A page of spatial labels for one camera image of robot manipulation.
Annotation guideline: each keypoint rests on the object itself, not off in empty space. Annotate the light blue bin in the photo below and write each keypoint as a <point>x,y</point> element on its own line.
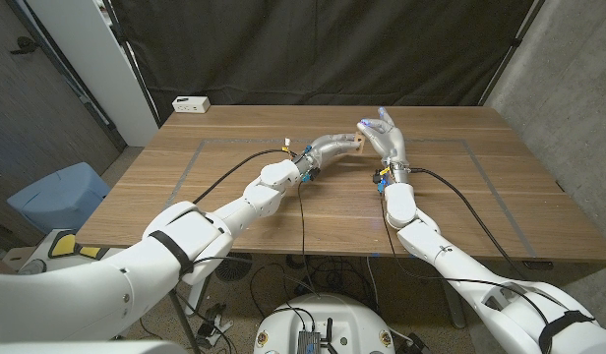
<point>57,196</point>

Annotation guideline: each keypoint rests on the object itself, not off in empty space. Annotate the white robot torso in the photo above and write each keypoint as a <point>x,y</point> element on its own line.
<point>332,314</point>

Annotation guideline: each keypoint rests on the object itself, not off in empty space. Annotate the black backdrop stand pole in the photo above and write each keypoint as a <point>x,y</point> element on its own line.
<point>131,59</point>
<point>512,49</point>

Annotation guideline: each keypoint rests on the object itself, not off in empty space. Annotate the white power strip box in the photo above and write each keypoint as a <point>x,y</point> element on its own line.
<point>191,104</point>

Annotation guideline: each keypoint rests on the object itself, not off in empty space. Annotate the black antenna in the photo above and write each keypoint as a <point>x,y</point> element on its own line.
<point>328,334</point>

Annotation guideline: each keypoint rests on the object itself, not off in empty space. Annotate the white table leg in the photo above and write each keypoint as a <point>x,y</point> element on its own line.
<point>197,300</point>
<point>455,310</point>

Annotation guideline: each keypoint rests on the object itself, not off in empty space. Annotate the black round fan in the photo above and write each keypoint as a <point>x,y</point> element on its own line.
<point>232,269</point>

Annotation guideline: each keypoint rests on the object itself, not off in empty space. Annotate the white panel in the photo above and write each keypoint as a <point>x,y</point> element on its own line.
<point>96,59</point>

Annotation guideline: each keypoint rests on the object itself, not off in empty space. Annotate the grey tape outline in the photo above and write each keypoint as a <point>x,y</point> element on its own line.
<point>224,141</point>

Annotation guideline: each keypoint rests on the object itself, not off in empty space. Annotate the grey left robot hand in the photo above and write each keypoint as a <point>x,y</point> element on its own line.
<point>327,146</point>

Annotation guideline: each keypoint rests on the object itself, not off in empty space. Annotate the black backdrop curtain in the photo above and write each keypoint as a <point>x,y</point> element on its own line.
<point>308,49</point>

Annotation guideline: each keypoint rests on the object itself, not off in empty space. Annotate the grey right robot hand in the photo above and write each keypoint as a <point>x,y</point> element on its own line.
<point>389,140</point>

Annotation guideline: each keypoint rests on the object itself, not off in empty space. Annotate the grey electronics box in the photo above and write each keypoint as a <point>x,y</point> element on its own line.
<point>308,341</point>

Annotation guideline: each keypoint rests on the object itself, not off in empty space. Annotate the wooden block with holes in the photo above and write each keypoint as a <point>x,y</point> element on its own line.
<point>360,142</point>

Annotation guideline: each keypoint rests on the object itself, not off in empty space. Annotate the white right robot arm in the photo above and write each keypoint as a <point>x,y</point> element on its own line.
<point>431,246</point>

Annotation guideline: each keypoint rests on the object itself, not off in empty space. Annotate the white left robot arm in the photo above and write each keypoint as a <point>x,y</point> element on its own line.
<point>86,290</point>

